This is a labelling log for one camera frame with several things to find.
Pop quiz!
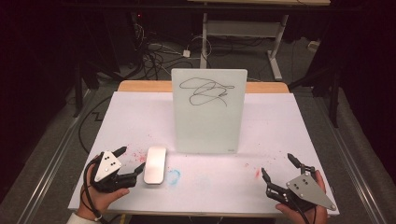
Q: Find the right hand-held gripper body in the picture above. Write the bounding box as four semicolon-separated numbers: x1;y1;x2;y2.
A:
265;166;338;215

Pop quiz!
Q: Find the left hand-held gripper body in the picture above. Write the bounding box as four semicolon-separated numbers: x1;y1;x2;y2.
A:
90;150;138;193

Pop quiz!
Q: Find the white board eraser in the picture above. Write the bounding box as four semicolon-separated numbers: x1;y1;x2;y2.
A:
143;146;168;186

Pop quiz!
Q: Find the person's left hand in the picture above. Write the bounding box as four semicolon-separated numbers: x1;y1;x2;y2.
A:
76;161;131;222

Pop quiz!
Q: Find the white table cover sheet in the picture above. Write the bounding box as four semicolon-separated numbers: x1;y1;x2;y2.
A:
67;91;340;217

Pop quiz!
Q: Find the black stand leg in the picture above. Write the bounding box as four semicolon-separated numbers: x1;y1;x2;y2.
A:
72;58;126;119
287;66;341;129

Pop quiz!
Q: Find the white glass whiteboard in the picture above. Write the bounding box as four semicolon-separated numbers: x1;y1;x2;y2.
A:
170;68;248;155

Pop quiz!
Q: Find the white power strip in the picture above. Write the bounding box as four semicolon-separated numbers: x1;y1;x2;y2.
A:
306;39;321;52

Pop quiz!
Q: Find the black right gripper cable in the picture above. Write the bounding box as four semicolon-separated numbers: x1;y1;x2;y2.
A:
287;197;314;224

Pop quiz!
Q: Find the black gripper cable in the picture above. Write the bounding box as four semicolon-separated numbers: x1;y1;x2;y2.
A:
80;154;108;224
287;197;314;224

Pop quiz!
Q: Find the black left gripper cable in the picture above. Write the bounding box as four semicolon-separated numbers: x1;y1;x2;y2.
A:
80;154;108;224

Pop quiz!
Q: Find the black floor cable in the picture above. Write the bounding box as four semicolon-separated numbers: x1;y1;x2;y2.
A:
77;94;114;154

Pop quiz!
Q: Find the metal floor rail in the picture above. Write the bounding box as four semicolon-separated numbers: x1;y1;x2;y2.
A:
16;89;95;224
313;95;388;224

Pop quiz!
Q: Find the tangle of black cables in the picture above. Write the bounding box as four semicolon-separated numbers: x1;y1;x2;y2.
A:
133;21;194;81

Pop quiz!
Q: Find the white desk frame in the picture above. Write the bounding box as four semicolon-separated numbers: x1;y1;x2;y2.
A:
188;0;332;82

